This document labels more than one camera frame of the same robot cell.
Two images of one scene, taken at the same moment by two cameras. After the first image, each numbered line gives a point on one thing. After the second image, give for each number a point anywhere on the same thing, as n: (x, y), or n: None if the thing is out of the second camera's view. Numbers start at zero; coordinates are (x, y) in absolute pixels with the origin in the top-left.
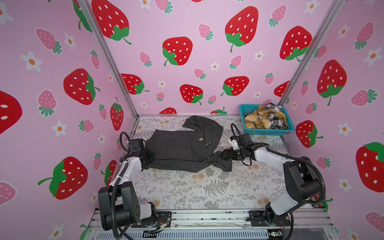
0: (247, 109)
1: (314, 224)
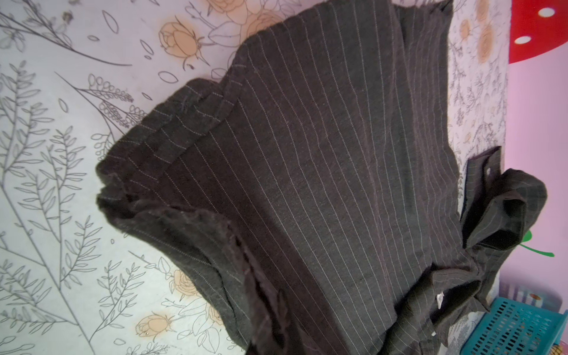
0: (513, 327)
1: None
